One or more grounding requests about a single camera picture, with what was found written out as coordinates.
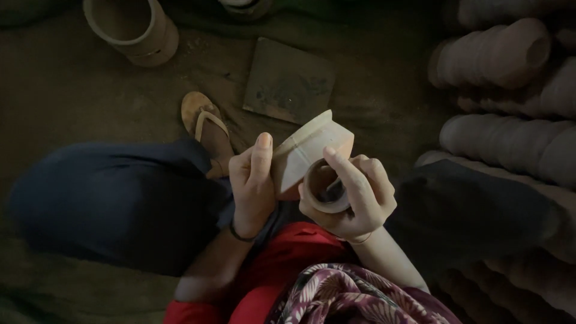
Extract red tunic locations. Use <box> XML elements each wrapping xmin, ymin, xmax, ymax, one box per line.
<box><xmin>163</xmin><ymin>221</ymin><xmax>361</xmax><ymax>324</ymax></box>

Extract small brown clay cup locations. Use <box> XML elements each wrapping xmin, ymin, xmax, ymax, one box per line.
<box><xmin>302</xmin><ymin>158</ymin><xmax>353</xmax><ymax>214</ymax></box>

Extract maroon floral scarf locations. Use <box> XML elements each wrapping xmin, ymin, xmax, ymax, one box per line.
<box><xmin>265</xmin><ymin>263</ymin><xmax>462</xmax><ymax>324</ymax></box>

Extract stacks of clay cups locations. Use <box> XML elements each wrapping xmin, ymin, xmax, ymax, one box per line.
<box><xmin>413</xmin><ymin>0</ymin><xmax>576</xmax><ymax>324</ymax></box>

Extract person's right hand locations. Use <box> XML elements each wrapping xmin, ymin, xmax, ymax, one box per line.
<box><xmin>298</xmin><ymin>147</ymin><xmax>398</xmax><ymax>245</ymax></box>

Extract large clay cylinder pot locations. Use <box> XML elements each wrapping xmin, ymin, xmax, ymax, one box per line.
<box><xmin>82</xmin><ymin>0</ymin><xmax>180</xmax><ymax>68</ymax></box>

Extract black wrist band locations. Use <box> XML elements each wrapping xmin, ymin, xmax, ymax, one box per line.
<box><xmin>229</xmin><ymin>220</ymin><xmax>258</xmax><ymax>244</ymax></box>

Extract pale flared clay pot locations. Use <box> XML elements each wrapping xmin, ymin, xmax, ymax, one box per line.
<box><xmin>270</xmin><ymin>109</ymin><xmax>355</xmax><ymax>201</ymax></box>

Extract tan flip-flop sandal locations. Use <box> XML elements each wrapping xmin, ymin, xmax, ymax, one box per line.
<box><xmin>181</xmin><ymin>91</ymin><xmax>236</xmax><ymax>180</ymax></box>

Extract thin wrist bangle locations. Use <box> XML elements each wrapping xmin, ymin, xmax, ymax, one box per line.
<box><xmin>335</xmin><ymin>231</ymin><xmax>374</xmax><ymax>246</ymax></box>

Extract person's left hand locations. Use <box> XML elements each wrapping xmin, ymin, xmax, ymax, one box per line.
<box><xmin>228</xmin><ymin>132</ymin><xmax>277</xmax><ymax>239</ymax></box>

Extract dark blue trousers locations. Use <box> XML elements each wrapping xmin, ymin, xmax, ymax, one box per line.
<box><xmin>7</xmin><ymin>139</ymin><xmax>564</xmax><ymax>281</ymax></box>

